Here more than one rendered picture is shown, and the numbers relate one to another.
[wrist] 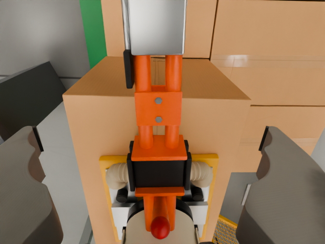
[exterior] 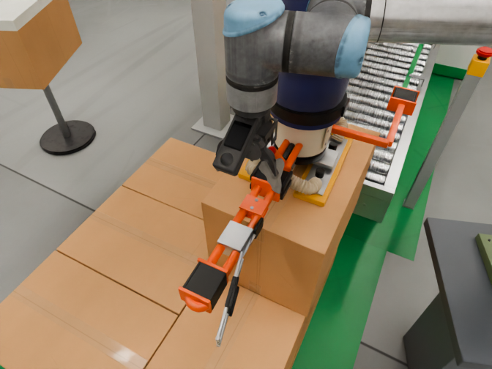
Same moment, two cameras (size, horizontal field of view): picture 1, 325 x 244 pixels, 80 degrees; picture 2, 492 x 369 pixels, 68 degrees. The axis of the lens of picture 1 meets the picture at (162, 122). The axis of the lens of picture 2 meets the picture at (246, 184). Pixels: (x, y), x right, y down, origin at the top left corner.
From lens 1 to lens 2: 0.68 m
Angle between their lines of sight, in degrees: 19
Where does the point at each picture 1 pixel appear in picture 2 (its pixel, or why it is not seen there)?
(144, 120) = (263, 202)
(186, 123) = not seen: hidden behind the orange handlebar
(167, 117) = (251, 199)
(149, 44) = (243, 228)
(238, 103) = (210, 203)
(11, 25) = not seen: outside the picture
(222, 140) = (230, 184)
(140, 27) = (243, 236)
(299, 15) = (121, 270)
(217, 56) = not seen: hidden behind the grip
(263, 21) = (150, 279)
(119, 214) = (329, 159)
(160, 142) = (263, 191)
